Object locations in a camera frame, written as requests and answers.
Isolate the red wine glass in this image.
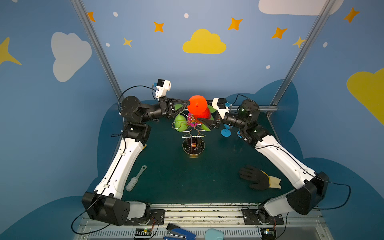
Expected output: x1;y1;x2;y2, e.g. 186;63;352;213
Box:
188;95;211;120

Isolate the aluminium back frame rail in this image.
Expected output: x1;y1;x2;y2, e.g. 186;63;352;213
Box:
119;103;270;115

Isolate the black work glove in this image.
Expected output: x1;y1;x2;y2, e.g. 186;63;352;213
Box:
239;165;282;191

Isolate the blue stapler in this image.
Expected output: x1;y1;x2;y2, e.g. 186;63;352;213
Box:
163;223;197;240

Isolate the aluminium left frame post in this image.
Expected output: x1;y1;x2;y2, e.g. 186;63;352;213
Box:
71;0;123;103

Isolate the grey white brush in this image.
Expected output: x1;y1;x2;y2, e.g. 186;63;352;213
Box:
126;165;147;192

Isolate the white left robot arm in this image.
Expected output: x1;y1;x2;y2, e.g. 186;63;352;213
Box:
82;96;190;226

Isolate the light teal plastic object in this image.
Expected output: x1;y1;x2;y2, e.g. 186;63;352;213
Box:
205;229;225;240

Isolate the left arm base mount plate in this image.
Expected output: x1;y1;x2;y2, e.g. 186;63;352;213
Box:
124;209;165;226

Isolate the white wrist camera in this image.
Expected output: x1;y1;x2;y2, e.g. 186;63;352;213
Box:
154;79;172;99
212;98;232;119

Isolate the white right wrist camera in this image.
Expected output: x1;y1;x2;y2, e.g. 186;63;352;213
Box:
212;98;232;119

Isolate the small green circuit board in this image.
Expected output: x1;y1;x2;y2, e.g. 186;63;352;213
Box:
134;228;152;238

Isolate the aluminium frame post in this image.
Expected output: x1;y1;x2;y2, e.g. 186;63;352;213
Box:
269;0;336;112
71;0;123;103

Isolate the gold wire wine glass rack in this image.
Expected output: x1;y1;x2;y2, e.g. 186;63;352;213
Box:
172;113;206;158

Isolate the pink wine glass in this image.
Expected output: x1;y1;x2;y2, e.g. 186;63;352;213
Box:
187;113;199;128

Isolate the aluminium right frame post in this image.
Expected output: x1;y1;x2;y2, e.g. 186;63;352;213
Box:
269;0;336;112

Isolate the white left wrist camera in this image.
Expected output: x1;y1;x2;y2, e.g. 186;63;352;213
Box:
154;79;172;99

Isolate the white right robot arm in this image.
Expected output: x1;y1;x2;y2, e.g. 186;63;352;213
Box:
188;96;329;223

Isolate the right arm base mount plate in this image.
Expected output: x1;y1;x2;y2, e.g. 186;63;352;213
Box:
241;207;285;225

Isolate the small right circuit board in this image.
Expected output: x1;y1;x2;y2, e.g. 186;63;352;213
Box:
261;228;277;240

